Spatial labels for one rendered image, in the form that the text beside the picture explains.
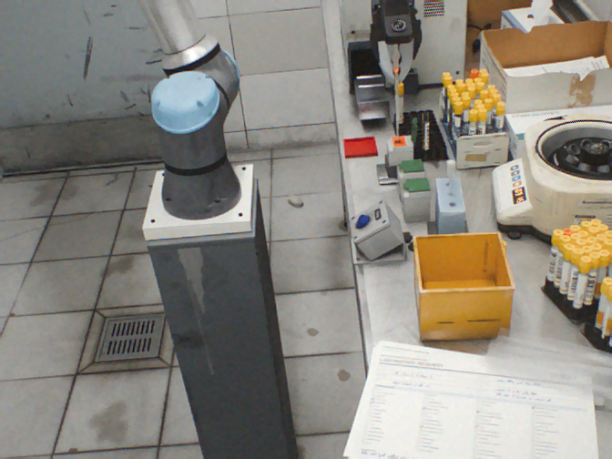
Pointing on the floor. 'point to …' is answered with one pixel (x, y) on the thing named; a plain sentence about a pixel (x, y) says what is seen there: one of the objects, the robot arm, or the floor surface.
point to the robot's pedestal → (228, 340)
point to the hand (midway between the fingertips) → (396, 79)
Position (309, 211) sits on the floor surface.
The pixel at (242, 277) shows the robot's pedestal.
